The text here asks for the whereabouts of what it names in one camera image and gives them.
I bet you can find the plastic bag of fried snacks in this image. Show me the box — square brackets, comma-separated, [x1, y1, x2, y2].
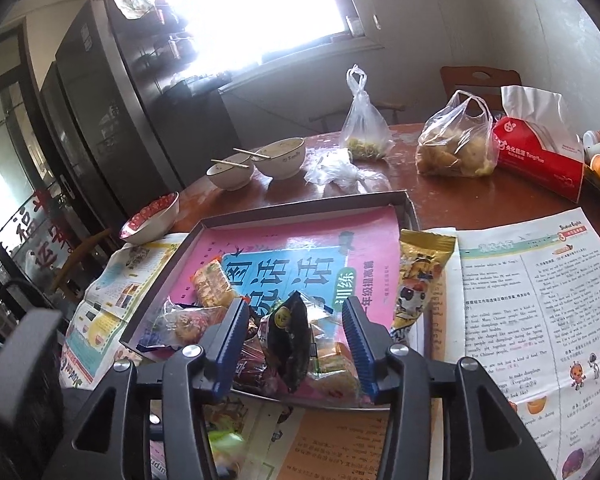
[415, 90, 498, 178]

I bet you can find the pink and blue book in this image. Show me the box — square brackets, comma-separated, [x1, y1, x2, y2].
[161, 205, 400, 406]

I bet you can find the round cookie clear wrapper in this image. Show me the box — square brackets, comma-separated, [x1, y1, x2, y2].
[151, 300, 226, 349]

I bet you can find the red tissue pack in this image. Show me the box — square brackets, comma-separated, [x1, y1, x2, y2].
[493, 84, 584, 203]

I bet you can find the right white bowl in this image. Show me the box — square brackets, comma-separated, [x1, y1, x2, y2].
[251, 138, 306, 180]

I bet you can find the blue biscuit packet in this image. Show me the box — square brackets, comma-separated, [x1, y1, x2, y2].
[136, 332, 173, 352]

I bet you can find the crumpled white plastic bag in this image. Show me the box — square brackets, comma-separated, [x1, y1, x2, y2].
[304, 148, 391, 194]

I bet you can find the green wrapped snack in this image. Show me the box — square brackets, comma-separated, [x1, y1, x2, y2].
[208, 430, 248, 479]

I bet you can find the grey cardboard box tray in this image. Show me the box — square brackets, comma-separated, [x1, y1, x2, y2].
[119, 188, 422, 409]

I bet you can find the orange cracker packet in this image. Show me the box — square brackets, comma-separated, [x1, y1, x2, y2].
[190, 259, 239, 308]

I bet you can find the small yellow cake packet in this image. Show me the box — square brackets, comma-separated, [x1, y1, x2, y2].
[306, 324, 360, 403]

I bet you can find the white bowl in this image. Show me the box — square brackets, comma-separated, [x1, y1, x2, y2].
[207, 153, 254, 191]
[251, 138, 306, 180]

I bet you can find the right newspaper sheet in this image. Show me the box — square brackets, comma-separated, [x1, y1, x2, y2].
[455, 208, 600, 479]

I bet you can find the black snack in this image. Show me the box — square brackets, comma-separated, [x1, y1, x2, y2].
[265, 290, 312, 392]

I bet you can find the wooden chair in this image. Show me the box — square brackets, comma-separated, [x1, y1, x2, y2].
[440, 66, 522, 112]

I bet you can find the yellow cartoon snack packet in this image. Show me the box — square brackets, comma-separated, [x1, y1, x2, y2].
[389, 230, 456, 344]

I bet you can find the student newspaper sheet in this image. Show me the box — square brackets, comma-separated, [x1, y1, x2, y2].
[59, 231, 462, 480]

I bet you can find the tall clear plastic bag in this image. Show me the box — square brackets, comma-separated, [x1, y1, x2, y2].
[340, 65, 392, 160]

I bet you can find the left white bowl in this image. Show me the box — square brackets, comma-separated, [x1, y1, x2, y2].
[207, 153, 254, 191]

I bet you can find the red rimmed bowl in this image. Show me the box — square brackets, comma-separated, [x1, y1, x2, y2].
[119, 192, 180, 245]

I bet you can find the small white bottle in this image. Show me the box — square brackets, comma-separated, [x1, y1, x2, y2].
[583, 130, 600, 162]

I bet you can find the dark brown cake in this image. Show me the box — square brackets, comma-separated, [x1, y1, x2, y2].
[234, 336, 277, 396]

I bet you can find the wooden chopstick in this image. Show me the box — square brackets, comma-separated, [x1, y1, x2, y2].
[233, 148, 272, 159]
[212, 159, 250, 171]

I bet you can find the black refrigerator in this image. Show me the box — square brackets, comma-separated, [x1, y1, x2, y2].
[41, 0, 240, 230]

